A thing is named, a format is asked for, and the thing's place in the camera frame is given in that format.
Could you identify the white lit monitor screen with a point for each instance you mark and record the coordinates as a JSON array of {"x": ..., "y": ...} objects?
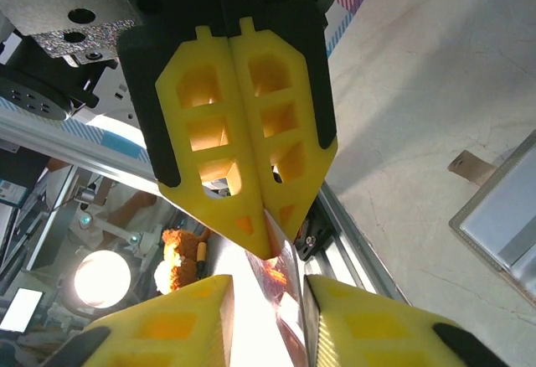
[{"x": 21, "y": 310}]

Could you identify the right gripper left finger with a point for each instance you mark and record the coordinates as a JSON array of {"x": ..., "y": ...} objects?
[{"x": 167, "y": 329}]

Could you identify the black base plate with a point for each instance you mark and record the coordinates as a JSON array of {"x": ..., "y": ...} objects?
[{"x": 312, "y": 239}]

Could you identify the orange plush toy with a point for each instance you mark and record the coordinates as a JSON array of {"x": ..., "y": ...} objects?
[{"x": 184, "y": 258}]

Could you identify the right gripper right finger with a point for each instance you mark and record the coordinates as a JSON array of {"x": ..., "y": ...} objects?
[{"x": 368, "y": 333}]

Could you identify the round bright lamp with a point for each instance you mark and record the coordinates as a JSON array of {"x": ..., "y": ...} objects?
[{"x": 100, "y": 279}]

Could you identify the person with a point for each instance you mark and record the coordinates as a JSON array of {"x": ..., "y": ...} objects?
[{"x": 125, "y": 199}]

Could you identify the grey card holder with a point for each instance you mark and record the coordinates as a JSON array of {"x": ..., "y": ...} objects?
[{"x": 502, "y": 216}]

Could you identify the long aluminium frame rail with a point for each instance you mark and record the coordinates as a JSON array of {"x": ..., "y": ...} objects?
[{"x": 356, "y": 241}]

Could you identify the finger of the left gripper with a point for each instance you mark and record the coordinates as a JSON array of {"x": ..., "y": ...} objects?
[
  {"x": 171, "y": 103},
  {"x": 312, "y": 103}
]

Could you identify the red circle card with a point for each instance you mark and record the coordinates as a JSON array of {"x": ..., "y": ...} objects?
[{"x": 276, "y": 300}]

